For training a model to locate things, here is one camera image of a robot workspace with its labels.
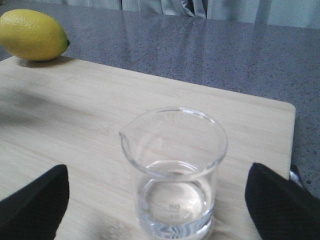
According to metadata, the wooden cutting board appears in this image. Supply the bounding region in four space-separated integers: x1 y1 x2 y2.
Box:
0 56 296 240

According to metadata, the grey curtain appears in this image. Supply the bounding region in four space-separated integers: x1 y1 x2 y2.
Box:
82 0 320 28

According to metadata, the clear glass beaker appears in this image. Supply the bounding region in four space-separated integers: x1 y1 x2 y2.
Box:
119 106 228 240

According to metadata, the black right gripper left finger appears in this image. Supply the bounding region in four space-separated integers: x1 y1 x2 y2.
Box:
0 164 70 240

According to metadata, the yellow lemon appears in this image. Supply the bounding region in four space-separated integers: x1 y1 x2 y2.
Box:
0 9 71 61

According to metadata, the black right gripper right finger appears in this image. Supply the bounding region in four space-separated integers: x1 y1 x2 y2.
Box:
244 162 320 240

